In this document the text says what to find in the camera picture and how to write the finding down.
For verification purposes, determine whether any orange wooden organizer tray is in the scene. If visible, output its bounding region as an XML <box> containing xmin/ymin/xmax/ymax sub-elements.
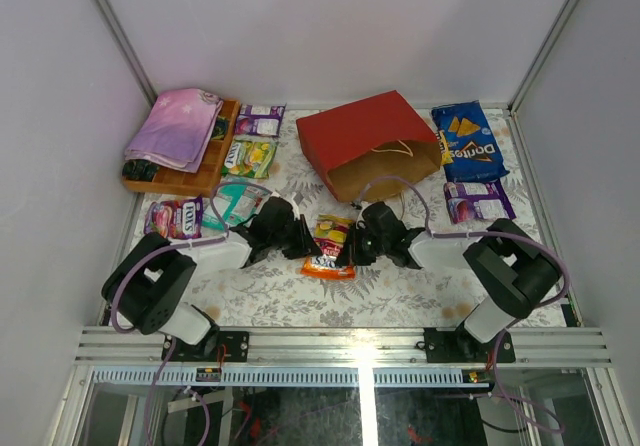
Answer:
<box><xmin>121</xmin><ymin>99</ymin><xmax>241</xmax><ymax>197</ymax></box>

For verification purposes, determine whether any red paper bag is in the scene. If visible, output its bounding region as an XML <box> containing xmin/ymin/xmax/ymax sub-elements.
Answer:
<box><xmin>296</xmin><ymin>91</ymin><xmax>442</xmax><ymax>203</ymax></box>

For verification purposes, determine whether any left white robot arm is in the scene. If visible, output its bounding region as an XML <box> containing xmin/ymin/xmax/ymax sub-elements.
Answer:
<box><xmin>101</xmin><ymin>196</ymin><xmax>321</xmax><ymax>361</ymax></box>

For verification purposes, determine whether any folded purple cloth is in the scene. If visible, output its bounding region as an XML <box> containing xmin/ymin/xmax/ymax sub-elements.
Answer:
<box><xmin>124</xmin><ymin>88</ymin><xmax>224</xmax><ymax>173</ymax></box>

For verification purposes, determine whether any yellow green snack packet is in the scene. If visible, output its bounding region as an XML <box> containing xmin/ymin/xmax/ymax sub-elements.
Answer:
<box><xmin>222</xmin><ymin>139</ymin><xmax>278</xmax><ymax>179</ymax></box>

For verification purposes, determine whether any orange fruits candy packet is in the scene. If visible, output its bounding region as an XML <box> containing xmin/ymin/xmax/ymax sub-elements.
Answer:
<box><xmin>301</xmin><ymin>214</ymin><xmax>356</xmax><ymax>280</ymax></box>

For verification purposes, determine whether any blue snack packet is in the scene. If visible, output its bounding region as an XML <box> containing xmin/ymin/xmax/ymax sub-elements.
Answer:
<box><xmin>431</xmin><ymin>101</ymin><xmax>509</xmax><ymax>183</ymax></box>

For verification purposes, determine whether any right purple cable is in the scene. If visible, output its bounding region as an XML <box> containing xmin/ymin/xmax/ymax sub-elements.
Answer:
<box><xmin>357</xmin><ymin>175</ymin><xmax>571</xmax><ymax>435</ymax></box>

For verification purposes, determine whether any purple cable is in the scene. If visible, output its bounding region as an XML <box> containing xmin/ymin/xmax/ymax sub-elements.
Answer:
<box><xmin>110</xmin><ymin>181</ymin><xmax>274</xmax><ymax>446</ymax></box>
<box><xmin>357</xmin><ymin>175</ymin><xmax>571</xmax><ymax>435</ymax></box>

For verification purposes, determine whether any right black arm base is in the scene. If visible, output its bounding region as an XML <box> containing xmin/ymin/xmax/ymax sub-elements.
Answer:
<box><xmin>414</xmin><ymin>316</ymin><xmax>518</xmax><ymax>369</ymax></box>

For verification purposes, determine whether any dark patterned item in tray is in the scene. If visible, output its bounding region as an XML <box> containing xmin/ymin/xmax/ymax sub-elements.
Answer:
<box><xmin>121</xmin><ymin>159</ymin><xmax>159</xmax><ymax>182</ymax></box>

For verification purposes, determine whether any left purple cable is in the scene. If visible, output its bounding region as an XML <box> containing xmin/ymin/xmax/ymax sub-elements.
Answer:
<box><xmin>110</xmin><ymin>181</ymin><xmax>274</xmax><ymax>446</ymax></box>

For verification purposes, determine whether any aluminium front rail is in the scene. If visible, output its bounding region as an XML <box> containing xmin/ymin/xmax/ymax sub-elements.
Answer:
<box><xmin>74</xmin><ymin>326</ymin><xmax>612</xmax><ymax>369</ymax></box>

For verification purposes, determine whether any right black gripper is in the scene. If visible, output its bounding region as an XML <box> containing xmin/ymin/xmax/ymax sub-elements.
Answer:
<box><xmin>335</xmin><ymin>223</ymin><xmax>390</xmax><ymax>266</ymax></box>

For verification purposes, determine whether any floral table mat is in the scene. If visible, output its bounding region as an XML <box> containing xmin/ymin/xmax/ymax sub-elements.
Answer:
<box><xmin>107</xmin><ymin>107</ymin><xmax>571</xmax><ymax>328</ymax></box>

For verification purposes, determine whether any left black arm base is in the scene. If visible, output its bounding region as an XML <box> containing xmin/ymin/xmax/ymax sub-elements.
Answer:
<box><xmin>169</xmin><ymin>329</ymin><xmax>250</xmax><ymax>364</ymax></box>

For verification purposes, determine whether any purple snack packet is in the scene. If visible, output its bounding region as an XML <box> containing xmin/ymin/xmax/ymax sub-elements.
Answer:
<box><xmin>234</xmin><ymin>104</ymin><xmax>286</xmax><ymax>138</ymax></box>
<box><xmin>443</xmin><ymin>180</ymin><xmax>516</xmax><ymax>224</ymax></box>

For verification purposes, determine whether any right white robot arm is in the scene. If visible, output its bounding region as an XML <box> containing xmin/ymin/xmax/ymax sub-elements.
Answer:
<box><xmin>336</xmin><ymin>202</ymin><xmax>571</xmax><ymax>361</ymax></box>

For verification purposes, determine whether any purple berries candy packet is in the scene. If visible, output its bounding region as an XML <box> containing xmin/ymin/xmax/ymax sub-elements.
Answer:
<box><xmin>143</xmin><ymin>196</ymin><xmax>203</xmax><ymax>240</ymax></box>

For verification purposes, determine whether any teal candy packet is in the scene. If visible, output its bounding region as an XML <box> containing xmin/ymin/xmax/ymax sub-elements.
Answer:
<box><xmin>202</xmin><ymin>180</ymin><xmax>270</xmax><ymax>231</ymax></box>

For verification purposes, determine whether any yellow candy packet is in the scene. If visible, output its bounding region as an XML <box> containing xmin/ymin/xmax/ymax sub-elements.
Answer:
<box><xmin>437</xmin><ymin>130</ymin><xmax>453</xmax><ymax>166</ymax></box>

